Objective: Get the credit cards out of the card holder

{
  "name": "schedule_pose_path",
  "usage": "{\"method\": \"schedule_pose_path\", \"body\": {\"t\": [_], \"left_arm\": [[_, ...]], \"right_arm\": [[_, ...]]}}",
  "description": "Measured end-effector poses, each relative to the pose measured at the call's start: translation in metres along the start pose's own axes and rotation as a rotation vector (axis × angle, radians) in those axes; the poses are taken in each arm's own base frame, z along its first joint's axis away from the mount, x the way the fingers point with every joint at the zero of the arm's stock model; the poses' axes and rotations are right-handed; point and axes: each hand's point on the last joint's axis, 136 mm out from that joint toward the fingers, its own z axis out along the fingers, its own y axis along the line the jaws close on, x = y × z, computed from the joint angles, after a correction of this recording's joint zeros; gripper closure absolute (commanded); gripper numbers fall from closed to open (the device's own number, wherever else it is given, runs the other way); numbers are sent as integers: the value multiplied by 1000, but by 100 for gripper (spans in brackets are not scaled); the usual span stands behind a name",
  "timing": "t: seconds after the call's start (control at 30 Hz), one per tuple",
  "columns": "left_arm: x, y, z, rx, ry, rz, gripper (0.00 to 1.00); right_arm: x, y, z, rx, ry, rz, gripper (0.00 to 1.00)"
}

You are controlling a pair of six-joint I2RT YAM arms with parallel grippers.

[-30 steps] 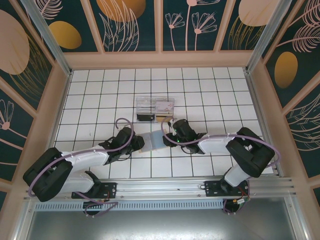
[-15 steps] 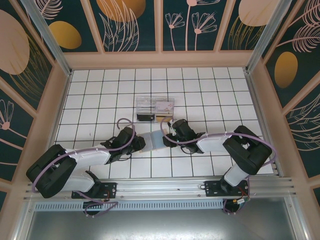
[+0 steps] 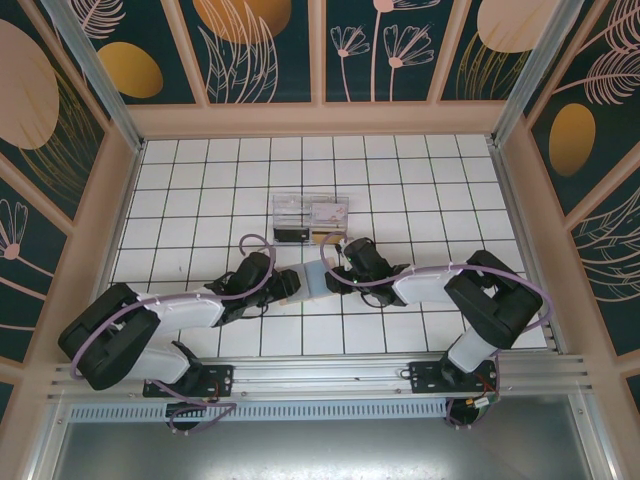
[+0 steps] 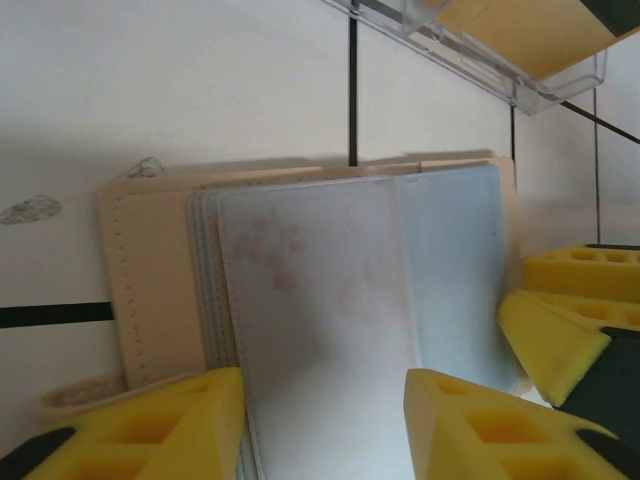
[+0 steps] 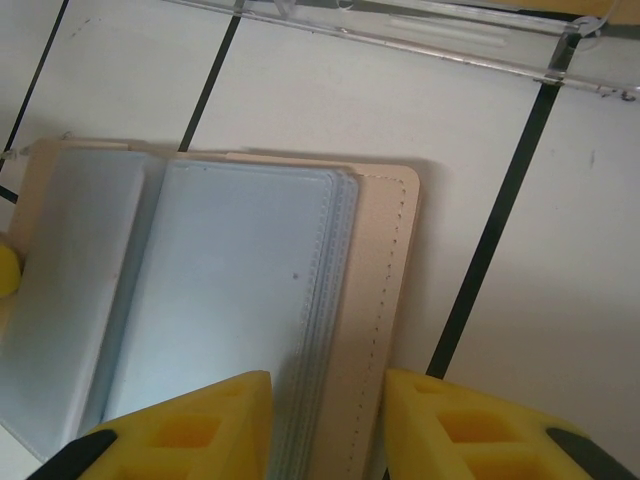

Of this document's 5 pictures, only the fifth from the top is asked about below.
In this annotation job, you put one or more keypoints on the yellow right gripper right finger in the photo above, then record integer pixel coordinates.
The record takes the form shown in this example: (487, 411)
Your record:
(440, 430)

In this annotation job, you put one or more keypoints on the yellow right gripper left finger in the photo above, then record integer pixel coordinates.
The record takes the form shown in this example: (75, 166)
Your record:
(210, 425)

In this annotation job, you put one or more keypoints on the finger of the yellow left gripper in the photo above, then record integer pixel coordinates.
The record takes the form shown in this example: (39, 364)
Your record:
(9, 272)

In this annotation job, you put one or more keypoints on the beige leather card holder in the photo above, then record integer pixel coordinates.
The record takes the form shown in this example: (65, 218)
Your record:
(380, 250)

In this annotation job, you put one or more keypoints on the clear acrylic organizer box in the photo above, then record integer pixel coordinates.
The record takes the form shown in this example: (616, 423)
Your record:
(450, 30)

